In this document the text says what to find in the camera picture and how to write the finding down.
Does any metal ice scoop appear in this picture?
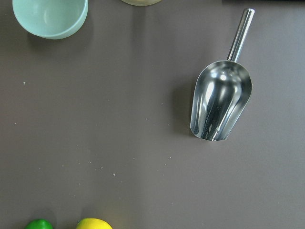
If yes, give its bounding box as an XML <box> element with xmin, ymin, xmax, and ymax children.
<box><xmin>190</xmin><ymin>8</ymin><xmax>255</xmax><ymax>141</ymax></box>

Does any yellow lemon near lime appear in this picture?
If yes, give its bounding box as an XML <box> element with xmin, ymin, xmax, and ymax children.
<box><xmin>76</xmin><ymin>218</ymin><xmax>112</xmax><ymax>229</ymax></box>

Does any wooden glass stand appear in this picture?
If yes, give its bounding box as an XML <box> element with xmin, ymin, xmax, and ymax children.
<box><xmin>122</xmin><ymin>0</ymin><xmax>161</xmax><ymax>6</ymax></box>

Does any green bowl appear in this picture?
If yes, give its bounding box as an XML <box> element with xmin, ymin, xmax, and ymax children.
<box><xmin>12</xmin><ymin>0</ymin><xmax>89</xmax><ymax>40</ymax></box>

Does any green lime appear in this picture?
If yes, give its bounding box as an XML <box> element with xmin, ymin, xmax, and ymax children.
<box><xmin>25</xmin><ymin>219</ymin><xmax>53</xmax><ymax>229</ymax></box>

